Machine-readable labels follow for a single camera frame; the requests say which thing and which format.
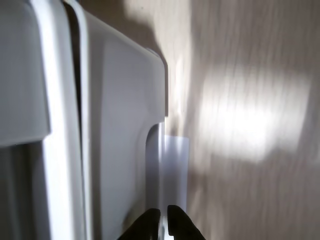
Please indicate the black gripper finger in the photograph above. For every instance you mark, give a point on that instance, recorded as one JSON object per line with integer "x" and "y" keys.
{"x": 146, "y": 225}
{"x": 181, "y": 222}

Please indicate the white closed drawer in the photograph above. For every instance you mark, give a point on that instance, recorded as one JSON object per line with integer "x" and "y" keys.
{"x": 20, "y": 87}

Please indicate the white flat plastic piece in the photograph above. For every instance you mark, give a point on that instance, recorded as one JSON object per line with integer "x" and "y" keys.
{"x": 176, "y": 170}

